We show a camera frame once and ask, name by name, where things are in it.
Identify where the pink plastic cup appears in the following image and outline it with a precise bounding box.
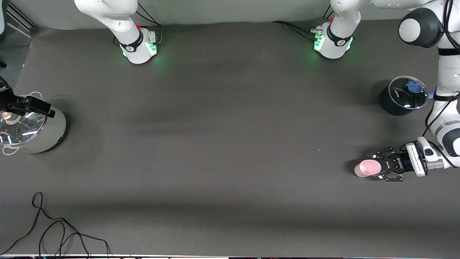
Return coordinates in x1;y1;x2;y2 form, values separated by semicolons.
354;159;383;179

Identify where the grey-green cooking pot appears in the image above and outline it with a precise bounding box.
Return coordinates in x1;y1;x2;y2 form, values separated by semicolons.
0;92;67;156

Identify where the glass pot lid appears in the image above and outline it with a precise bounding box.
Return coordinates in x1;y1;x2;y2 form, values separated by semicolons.
0;95;48;146

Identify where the dark blue saucepan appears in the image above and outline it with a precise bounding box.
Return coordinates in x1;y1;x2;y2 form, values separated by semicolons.
379;81;437;116

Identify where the glass saucepan lid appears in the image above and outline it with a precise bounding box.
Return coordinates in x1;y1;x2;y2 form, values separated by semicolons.
389;76;429;109

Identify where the thin black loose cable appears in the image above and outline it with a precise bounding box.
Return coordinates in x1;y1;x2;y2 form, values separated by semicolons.
0;192;111;256

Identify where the aluminium frame rail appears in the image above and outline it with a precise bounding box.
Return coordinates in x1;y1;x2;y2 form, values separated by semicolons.
6;2;36;29

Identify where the black right arm base cable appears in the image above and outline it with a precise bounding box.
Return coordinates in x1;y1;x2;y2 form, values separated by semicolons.
136;3;164;45

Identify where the black arm base cable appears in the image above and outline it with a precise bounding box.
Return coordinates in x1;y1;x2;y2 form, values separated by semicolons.
272;7;336;39
136;3;164;45

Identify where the black left arm base cable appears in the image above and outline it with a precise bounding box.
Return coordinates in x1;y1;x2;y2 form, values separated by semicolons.
272;7;336;39

